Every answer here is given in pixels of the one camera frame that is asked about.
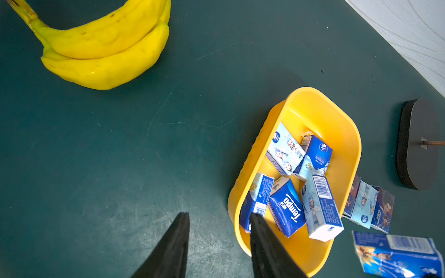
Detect light blue anime tissue pack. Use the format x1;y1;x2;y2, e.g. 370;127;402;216
266;123;305;176

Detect black metal glass stand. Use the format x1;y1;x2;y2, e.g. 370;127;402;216
396;98;445;191

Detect yellow plastic storage box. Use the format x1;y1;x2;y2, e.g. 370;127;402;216
227;86;362;278

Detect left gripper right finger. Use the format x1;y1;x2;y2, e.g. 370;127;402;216
250;213;307;278

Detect barcode white tissue pack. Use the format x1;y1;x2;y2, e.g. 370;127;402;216
301;175;344;242

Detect green table mat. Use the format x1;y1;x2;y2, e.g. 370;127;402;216
1;1;445;278

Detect dark purple tissue pack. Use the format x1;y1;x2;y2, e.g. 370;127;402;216
371;186;395;234

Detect blue white tissue pack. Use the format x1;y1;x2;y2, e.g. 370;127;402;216
293;135;333;181

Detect small blue tissue pack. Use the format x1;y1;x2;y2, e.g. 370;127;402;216
239;173;275;233

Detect yellow banana bunch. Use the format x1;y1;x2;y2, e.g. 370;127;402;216
8;1;172;90

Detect blue Tempo tissue pack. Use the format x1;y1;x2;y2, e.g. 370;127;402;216
268;176;306;237

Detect purple anime tissue pack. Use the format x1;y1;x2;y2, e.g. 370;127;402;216
343;175;361;218

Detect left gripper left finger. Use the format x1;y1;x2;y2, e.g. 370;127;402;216
132;212;190;278

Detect blue orange tissue pack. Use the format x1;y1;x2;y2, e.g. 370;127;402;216
352;231;445;278

